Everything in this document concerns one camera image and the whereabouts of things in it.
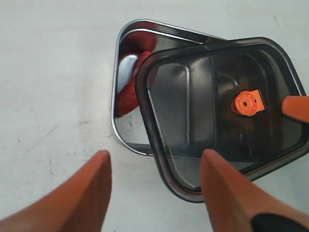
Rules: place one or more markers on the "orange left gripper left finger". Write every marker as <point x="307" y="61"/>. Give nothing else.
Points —
<point x="78" y="205"/>

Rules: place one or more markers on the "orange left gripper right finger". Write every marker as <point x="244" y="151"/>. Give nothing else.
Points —
<point x="235" y="204"/>

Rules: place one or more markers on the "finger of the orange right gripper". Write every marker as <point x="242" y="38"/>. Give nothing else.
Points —
<point x="296" y="107"/>

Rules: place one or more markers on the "dark lid with orange seal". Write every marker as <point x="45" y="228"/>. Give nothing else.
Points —
<point x="225" y="96"/>

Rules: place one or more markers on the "red toy sausage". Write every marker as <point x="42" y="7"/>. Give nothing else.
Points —
<point x="142" y="46"/>

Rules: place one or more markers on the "steel two-compartment lunch box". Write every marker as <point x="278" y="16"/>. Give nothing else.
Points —
<point x="130" y="129"/>

